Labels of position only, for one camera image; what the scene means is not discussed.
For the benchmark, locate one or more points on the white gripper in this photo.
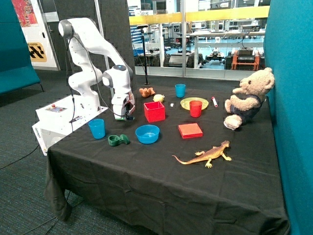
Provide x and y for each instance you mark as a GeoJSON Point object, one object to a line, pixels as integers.
{"type": "Point", "coordinates": [123, 106]}

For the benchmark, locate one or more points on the green highlighter marker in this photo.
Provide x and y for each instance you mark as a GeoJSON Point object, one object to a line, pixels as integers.
{"type": "Point", "coordinates": [124, 118]}

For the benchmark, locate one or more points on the yellow tennis ball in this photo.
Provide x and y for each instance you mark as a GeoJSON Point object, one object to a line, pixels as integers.
{"type": "Point", "coordinates": [158, 98]}

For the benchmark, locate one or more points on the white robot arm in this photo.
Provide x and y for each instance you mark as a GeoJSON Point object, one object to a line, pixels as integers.
{"type": "Point", "coordinates": [83, 39]}

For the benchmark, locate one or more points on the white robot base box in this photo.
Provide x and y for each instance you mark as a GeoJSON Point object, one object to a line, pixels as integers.
{"type": "Point", "coordinates": [60, 118]}

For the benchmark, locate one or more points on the red square pot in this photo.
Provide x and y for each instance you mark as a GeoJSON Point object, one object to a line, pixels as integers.
{"type": "Point", "coordinates": [154, 111]}

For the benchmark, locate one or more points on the blue plastic bowl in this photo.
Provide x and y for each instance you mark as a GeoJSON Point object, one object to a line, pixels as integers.
{"type": "Point", "coordinates": [147, 134]}

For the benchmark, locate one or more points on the near blue plastic cup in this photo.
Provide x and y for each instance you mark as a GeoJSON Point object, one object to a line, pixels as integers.
{"type": "Point", "coordinates": [97, 128]}

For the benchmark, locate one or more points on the blue plastic cup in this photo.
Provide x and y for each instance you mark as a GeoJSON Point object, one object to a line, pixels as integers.
{"type": "Point", "coordinates": [97, 128]}
{"type": "Point", "coordinates": [180, 90]}

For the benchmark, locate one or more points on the small brown plush toy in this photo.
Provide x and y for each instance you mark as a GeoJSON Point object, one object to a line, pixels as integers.
{"type": "Point", "coordinates": [147, 92]}

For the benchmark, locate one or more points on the yellow plastic plate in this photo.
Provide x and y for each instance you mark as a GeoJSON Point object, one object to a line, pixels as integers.
{"type": "Point", "coordinates": [185, 102]}

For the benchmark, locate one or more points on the far blue plastic cup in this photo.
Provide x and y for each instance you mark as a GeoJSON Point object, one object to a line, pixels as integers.
{"type": "Point", "coordinates": [180, 90]}

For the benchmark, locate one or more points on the red square lid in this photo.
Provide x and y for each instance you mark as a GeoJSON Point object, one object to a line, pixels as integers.
{"type": "Point", "coordinates": [191, 130]}

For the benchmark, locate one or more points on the black tablecloth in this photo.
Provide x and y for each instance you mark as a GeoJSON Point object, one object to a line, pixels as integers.
{"type": "Point", "coordinates": [143, 184]}

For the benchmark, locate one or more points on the red plastic cup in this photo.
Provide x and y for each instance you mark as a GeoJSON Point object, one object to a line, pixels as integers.
{"type": "Point", "coordinates": [195, 108]}

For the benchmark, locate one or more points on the red and white marker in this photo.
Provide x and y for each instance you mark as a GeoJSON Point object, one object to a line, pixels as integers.
{"type": "Point", "coordinates": [214, 102]}

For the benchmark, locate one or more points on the orange toy lizard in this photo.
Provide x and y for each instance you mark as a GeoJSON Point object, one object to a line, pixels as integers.
{"type": "Point", "coordinates": [213, 153]}

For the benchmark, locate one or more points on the yellow black warning sign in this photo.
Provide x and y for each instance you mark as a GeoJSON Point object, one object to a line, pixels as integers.
{"type": "Point", "coordinates": [37, 52]}

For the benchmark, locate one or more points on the teal sofa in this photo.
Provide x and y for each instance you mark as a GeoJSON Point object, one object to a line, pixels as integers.
{"type": "Point", "coordinates": [16, 70]}

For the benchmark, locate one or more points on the beige teddy bear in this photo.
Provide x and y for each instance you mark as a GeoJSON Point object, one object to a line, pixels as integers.
{"type": "Point", "coordinates": [248, 98]}

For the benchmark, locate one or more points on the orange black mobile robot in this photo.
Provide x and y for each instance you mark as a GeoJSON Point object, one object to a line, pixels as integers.
{"type": "Point", "coordinates": [245, 58]}

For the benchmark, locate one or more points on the red wall poster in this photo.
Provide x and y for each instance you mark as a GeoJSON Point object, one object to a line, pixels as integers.
{"type": "Point", "coordinates": [25, 13]}

